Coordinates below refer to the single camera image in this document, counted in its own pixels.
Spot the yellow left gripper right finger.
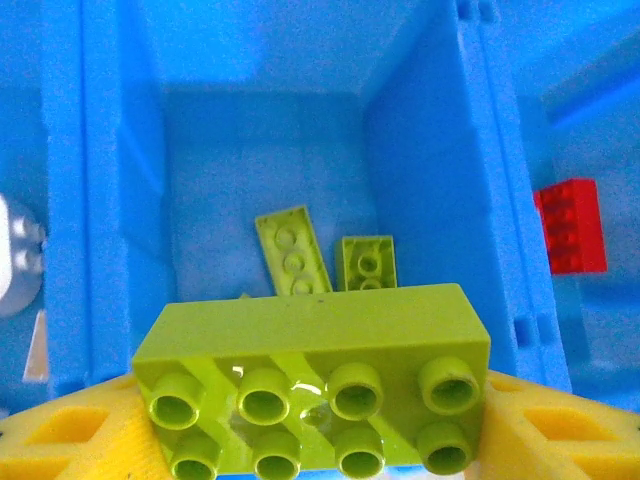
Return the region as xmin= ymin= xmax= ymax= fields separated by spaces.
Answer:
xmin=467 ymin=369 xmax=640 ymax=480

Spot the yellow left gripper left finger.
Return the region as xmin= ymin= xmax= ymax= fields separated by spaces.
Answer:
xmin=0 ymin=372 xmax=174 ymax=480

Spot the curved white lego piece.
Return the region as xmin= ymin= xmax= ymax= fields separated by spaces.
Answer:
xmin=0 ymin=194 xmax=49 ymax=319

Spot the red lego brick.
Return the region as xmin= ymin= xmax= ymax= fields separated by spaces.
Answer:
xmin=532 ymin=178 xmax=609 ymax=276

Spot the thick lime green lego brick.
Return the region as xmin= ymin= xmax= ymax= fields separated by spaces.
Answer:
xmin=132 ymin=282 xmax=492 ymax=480

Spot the long lime green lego plate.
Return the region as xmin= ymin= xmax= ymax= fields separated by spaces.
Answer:
xmin=254 ymin=204 xmax=335 ymax=296

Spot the short lime green lego plate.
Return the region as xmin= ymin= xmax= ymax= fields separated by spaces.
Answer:
xmin=341 ymin=234 xmax=400 ymax=292

